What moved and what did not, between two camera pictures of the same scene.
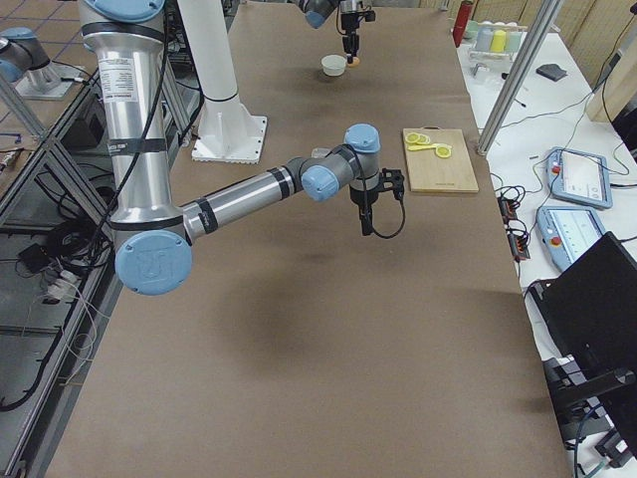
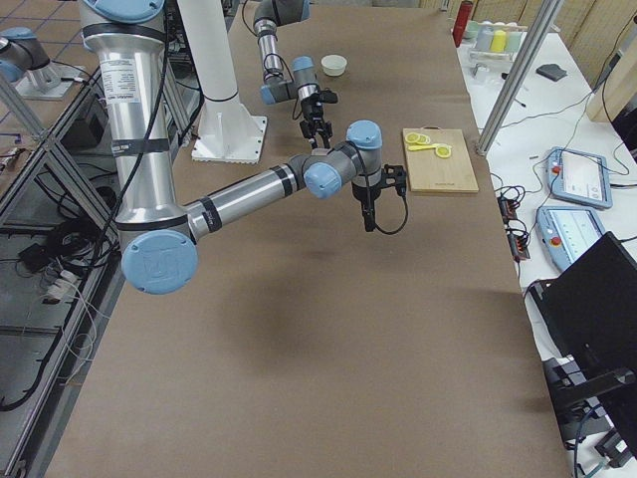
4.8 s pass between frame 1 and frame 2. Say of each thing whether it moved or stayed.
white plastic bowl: stayed
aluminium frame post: stayed
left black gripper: moved
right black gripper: stayed
